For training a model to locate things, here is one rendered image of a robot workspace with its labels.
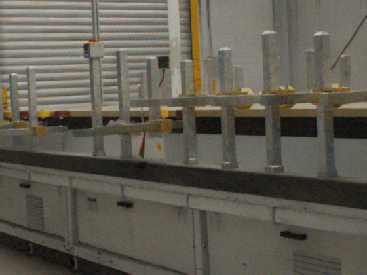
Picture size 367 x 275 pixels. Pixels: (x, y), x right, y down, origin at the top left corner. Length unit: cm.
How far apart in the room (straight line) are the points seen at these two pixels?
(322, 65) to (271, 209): 55
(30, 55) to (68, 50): 57
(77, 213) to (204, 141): 139
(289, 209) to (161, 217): 121
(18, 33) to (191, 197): 837
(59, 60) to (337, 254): 897
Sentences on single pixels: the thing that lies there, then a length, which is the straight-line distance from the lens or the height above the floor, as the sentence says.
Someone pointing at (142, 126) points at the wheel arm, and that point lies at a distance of 332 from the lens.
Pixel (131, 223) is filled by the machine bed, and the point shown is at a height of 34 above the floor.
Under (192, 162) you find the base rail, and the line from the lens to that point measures 319.
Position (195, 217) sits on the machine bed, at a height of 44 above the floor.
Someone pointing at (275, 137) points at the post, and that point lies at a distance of 279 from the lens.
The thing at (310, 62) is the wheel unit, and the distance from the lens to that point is 426.
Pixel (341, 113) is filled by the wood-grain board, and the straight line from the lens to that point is 283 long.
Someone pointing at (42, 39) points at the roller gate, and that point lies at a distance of 1157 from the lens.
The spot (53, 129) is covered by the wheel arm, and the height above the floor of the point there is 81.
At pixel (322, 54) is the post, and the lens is 259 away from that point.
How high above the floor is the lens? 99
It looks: 3 degrees down
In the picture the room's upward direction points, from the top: 3 degrees counter-clockwise
